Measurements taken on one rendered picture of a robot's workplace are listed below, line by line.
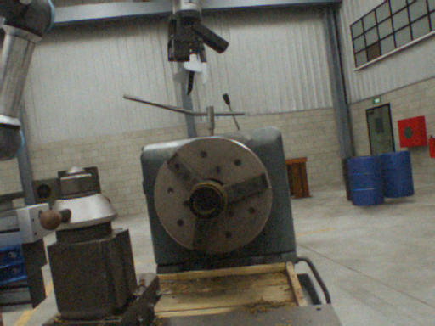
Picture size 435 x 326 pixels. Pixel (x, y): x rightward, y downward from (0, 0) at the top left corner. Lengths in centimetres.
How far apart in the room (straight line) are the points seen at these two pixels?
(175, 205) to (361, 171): 637
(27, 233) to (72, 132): 1020
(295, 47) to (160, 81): 440
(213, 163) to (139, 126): 1009
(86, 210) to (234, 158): 62
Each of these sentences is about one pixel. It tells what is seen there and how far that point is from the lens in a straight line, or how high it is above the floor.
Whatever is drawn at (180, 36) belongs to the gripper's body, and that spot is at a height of 150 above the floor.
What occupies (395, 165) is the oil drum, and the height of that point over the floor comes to 64.
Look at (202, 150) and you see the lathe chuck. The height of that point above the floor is 120.
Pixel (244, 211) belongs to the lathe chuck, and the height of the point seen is 103.
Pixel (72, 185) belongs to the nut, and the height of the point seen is 116.
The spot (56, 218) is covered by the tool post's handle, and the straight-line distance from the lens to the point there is 37.
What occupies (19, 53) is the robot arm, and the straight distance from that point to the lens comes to 124.
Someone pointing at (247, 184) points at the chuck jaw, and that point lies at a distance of 92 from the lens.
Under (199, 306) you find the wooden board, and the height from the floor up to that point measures 89.
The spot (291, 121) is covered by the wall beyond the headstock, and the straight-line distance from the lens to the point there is 1191.
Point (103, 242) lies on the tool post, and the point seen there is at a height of 110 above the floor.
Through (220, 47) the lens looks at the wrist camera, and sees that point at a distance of 105.
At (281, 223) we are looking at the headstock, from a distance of 114.
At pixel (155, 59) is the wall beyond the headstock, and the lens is 1145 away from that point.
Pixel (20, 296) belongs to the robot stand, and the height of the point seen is 89.
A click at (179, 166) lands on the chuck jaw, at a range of 94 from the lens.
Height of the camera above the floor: 117
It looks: 3 degrees down
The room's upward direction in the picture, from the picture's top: 8 degrees counter-clockwise
